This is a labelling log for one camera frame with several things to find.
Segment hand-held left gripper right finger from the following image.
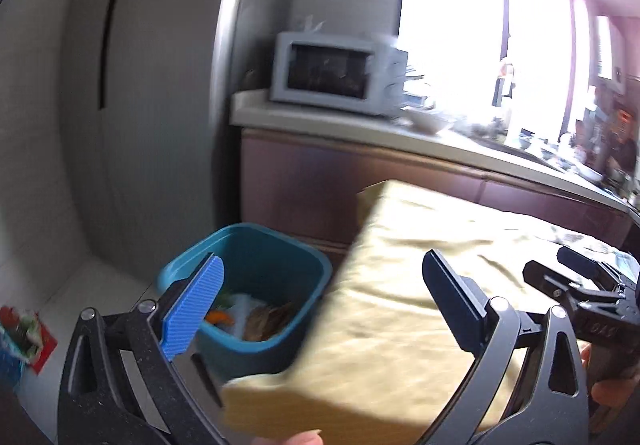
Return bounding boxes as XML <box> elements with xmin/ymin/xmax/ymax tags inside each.
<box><xmin>421</xmin><ymin>249</ymin><xmax>591</xmax><ymax>445</ymax></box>

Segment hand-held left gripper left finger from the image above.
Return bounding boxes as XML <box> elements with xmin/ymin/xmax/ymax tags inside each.
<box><xmin>57</xmin><ymin>254</ymin><xmax>237</xmax><ymax>445</ymax></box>

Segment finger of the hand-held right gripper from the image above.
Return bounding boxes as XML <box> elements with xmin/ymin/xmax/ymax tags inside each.
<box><xmin>556</xmin><ymin>245</ymin><xmax>640</xmax><ymax>287</ymax></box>
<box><xmin>522</xmin><ymin>260</ymin><xmax>626</xmax><ymax>309</ymax></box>

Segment gold snack packet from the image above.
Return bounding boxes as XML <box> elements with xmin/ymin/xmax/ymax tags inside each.
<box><xmin>245</xmin><ymin>302</ymin><xmax>297</xmax><ymax>342</ymax></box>

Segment blue plastic bin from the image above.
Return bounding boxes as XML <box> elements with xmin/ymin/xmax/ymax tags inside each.
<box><xmin>157</xmin><ymin>222</ymin><xmax>334</xmax><ymax>379</ymax></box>

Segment person's right hand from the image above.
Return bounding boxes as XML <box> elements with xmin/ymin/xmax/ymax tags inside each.
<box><xmin>580</xmin><ymin>344</ymin><xmax>640</xmax><ymax>409</ymax></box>

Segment person's left hand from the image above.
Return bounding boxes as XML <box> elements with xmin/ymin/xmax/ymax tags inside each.
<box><xmin>259</xmin><ymin>430</ymin><xmax>324</xmax><ymax>445</ymax></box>

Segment white patterned cloth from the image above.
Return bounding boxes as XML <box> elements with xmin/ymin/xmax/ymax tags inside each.
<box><xmin>544</xmin><ymin>224</ymin><xmax>640</xmax><ymax>267</ymax></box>

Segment white foam fruit net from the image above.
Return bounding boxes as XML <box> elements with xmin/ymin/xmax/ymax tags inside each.
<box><xmin>227</xmin><ymin>292</ymin><xmax>262</xmax><ymax>342</ymax></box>

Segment yellow tablecloth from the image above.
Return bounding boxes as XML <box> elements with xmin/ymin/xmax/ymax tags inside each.
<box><xmin>220</xmin><ymin>179</ymin><xmax>602</xmax><ymax>442</ymax></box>

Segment red paper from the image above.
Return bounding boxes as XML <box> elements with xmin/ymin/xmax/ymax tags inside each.
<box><xmin>0</xmin><ymin>305</ymin><xmax>59</xmax><ymax>377</ymax></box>

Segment brown base cabinets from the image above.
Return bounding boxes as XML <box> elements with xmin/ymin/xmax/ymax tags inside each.
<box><xmin>240</xmin><ymin>128</ymin><xmax>632</xmax><ymax>257</ymax></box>

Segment large white bowl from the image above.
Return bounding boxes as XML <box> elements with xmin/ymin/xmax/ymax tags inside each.
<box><xmin>405</xmin><ymin>108</ymin><xmax>454</xmax><ymax>135</ymax></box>

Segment grey refrigerator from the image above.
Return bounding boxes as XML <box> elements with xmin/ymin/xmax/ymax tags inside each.
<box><xmin>50</xmin><ymin>0</ymin><xmax>262</xmax><ymax>287</ymax></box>

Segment glass kettle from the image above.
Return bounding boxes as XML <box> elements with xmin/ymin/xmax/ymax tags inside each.
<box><xmin>402</xmin><ymin>70</ymin><xmax>432</xmax><ymax>109</ymax></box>

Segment white water heater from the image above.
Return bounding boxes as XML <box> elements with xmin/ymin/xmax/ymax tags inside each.
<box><xmin>595</xmin><ymin>15</ymin><xmax>614</xmax><ymax>81</ymax></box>

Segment white microwave oven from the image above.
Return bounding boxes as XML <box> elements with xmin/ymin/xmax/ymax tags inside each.
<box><xmin>270</xmin><ymin>31</ymin><xmax>409</xmax><ymax>117</ymax></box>

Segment window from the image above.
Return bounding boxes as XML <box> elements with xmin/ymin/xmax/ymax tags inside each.
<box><xmin>397</xmin><ymin>0</ymin><xmax>597</xmax><ymax>147</ymax></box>

